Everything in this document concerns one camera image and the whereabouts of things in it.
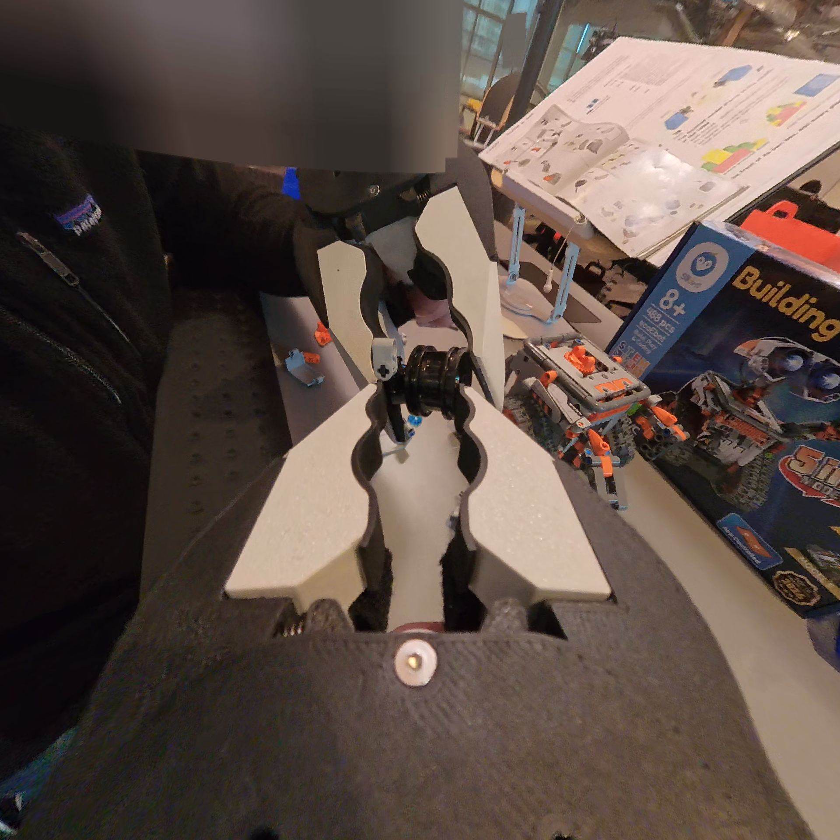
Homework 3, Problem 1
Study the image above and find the person's left forearm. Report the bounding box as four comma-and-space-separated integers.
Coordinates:
141, 152, 329, 299

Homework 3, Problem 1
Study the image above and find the grey toy connector piece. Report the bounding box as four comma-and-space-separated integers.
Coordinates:
371, 338, 421, 447

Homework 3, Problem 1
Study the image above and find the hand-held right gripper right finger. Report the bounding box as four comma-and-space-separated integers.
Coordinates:
453, 382, 616, 611

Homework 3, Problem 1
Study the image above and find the large white instruction sheet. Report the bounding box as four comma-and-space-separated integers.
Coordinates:
479, 36, 840, 263

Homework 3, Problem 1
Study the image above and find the red plastic container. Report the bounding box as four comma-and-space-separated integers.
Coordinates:
742, 200, 840, 277

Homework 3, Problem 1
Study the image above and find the black toy wheel hub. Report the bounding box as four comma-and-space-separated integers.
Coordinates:
387, 346, 475, 421

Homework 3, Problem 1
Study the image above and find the open instruction booklet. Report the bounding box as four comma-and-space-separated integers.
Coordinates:
489, 105, 749, 260

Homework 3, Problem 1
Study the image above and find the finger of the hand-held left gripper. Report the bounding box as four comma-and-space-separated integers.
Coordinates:
413, 185, 508, 411
317, 239, 395, 388

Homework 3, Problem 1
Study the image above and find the person's torso in black jacket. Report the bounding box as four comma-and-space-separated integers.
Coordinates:
0, 125, 172, 756

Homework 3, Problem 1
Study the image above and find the person's left hand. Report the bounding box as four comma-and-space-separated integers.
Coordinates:
410, 289, 455, 330

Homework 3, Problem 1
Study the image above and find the dark blue robot kit box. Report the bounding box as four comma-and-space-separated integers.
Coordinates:
604, 220, 840, 618

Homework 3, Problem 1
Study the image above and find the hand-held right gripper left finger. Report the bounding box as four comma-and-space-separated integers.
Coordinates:
223, 384, 389, 614

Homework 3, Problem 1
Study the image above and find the small grey panel orange pin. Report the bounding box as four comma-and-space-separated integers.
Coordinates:
284, 348, 326, 388

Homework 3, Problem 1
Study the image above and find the grey orange tracked toy robot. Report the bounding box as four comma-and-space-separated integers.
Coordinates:
504, 335, 690, 513

